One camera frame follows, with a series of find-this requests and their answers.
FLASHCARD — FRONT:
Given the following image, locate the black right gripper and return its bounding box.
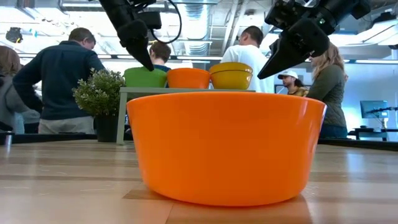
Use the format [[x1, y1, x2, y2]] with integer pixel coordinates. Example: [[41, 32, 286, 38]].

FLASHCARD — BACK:
[[257, 0, 330, 80]]

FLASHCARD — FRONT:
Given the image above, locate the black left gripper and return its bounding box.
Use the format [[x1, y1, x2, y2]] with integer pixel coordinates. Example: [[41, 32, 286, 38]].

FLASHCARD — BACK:
[[99, 0, 155, 72]]

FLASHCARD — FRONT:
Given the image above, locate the blue patterned plate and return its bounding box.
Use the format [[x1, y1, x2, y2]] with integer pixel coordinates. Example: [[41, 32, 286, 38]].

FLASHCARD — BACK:
[[209, 62, 254, 75]]

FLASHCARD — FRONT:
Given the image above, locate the yellow bowl with patterned inside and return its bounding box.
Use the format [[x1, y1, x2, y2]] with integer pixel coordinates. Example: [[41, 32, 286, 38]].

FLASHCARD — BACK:
[[210, 72, 253, 91]]

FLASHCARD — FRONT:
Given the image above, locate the white cap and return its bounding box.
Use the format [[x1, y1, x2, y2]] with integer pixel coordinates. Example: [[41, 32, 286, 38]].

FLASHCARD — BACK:
[[277, 70, 299, 80]]

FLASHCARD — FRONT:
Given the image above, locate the small potted green plant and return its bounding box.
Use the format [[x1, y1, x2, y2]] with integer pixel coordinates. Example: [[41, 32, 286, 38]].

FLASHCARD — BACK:
[[72, 68, 127, 143]]

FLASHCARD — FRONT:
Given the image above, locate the grey-green perforated metal shelf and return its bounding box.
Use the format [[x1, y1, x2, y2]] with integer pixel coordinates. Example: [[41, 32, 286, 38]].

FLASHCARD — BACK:
[[116, 86, 257, 146]]

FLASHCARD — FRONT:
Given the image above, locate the computer monitor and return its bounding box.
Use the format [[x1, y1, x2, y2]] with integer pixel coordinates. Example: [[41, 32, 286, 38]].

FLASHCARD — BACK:
[[359, 100, 389, 119]]

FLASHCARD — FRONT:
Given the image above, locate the black background desk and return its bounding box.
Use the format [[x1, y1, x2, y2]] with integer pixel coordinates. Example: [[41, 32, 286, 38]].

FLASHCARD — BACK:
[[348, 126, 398, 142]]

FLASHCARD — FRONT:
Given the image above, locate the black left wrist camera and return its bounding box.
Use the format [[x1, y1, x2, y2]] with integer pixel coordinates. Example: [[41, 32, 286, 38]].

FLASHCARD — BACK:
[[136, 11, 162, 31]]

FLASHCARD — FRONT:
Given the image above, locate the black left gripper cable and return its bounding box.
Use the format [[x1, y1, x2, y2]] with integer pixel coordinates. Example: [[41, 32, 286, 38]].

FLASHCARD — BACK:
[[146, 0, 183, 44]]

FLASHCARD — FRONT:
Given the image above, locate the round silver ventilation duct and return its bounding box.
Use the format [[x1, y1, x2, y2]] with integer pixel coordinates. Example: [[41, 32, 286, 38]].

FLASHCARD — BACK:
[[177, 0, 214, 57]]

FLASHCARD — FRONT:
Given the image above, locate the silver metal post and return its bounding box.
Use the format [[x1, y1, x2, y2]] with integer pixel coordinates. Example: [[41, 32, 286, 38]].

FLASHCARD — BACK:
[[0, 130, 15, 147]]

